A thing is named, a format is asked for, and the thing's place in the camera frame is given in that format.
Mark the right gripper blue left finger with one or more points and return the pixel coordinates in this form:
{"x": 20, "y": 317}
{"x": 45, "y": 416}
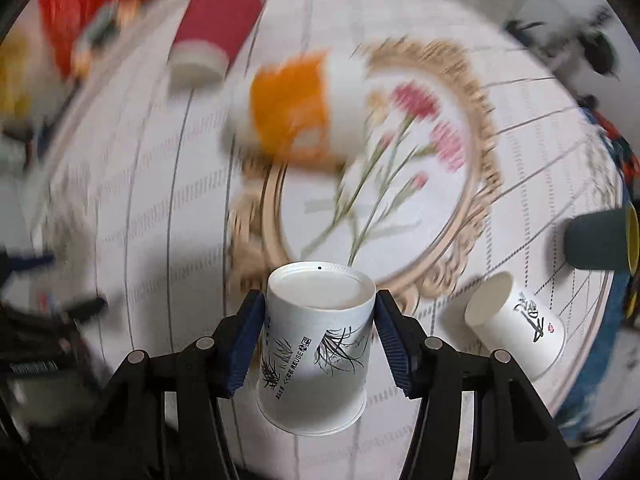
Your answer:
{"x": 246, "y": 327}

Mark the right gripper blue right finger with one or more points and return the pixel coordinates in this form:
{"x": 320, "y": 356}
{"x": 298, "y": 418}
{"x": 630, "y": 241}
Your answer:
{"x": 395, "y": 333}

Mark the white bamboo-print paper cup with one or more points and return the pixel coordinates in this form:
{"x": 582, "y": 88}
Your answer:
{"x": 315, "y": 347}

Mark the white calligraphy paper cup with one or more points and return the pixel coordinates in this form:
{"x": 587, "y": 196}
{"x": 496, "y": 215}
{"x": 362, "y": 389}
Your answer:
{"x": 505, "y": 316}

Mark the dark green yellow-lined cup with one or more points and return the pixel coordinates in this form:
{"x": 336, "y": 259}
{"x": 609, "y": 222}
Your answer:
{"x": 605, "y": 240}

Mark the orange and white paper cup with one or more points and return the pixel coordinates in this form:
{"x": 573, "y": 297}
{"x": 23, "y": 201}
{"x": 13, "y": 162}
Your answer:
{"x": 309, "y": 110}

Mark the red ribbed paper cup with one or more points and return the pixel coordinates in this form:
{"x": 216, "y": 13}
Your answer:
{"x": 208, "y": 40}

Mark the blue fleece blanket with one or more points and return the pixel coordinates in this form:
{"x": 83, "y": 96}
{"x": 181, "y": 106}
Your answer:
{"x": 575, "y": 412}

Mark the white diamond-pattern floral tablecloth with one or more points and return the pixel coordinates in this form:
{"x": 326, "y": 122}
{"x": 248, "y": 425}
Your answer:
{"x": 147, "y": 205}

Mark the bag of yellow chips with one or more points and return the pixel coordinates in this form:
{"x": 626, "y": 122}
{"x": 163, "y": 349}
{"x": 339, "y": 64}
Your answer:
{"x": 15, "y": 61}

